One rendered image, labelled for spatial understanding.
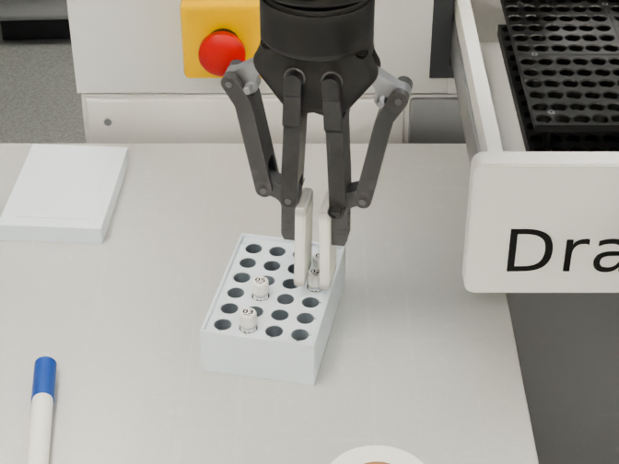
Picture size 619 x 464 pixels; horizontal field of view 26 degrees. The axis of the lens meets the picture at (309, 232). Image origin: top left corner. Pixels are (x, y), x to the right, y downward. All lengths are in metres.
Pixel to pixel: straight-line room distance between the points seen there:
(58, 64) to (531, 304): 1.81
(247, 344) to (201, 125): 0.35
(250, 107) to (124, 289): 0.22
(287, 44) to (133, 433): 0.29
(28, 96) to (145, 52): 1.69
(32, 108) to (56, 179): 1.69
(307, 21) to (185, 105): 0.42
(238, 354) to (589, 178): 0.28
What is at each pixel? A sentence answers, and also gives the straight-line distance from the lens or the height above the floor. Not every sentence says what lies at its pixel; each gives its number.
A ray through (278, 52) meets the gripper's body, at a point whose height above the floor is 1.01.
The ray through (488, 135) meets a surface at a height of 0.89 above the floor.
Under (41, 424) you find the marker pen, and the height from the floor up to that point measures 0.78.
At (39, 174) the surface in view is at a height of 0.78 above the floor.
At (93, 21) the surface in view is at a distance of 1.22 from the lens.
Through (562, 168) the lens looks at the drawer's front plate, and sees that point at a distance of 0.92.
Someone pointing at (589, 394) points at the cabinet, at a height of 0.43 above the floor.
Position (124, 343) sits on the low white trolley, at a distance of 1.02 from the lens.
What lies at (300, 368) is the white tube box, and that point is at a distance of 0.97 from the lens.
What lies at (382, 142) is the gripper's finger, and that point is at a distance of 0.91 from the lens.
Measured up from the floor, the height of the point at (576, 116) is 0.90.
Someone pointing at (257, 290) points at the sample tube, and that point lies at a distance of 0.99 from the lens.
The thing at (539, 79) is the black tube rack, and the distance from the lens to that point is 1.07.
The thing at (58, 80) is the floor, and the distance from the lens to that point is 2.96.
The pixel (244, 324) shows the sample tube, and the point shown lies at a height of 0.80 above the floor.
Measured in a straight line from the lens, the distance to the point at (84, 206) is 1.14.
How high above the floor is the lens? 1.41
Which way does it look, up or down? 36 degrees down
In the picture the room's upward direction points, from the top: straight up
